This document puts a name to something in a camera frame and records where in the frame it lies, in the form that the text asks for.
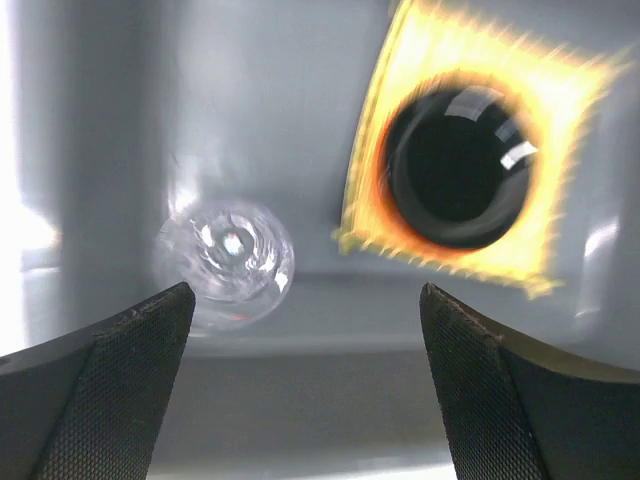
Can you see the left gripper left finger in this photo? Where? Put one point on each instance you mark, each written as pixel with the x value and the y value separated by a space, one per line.
pixel 90 404

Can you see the clear glass cup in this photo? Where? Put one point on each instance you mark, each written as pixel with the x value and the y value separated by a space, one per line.
pixel 236 256

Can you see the grey plastic bin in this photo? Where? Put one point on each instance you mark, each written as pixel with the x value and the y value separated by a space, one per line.
pixel 117 114

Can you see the black round plate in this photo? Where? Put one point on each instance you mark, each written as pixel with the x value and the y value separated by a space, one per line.
pixel 459 166

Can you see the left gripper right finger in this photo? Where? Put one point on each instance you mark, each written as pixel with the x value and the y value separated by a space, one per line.
pixel 514 407

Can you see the woven bamboo mat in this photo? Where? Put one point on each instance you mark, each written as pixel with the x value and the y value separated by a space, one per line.
pixel 426 38

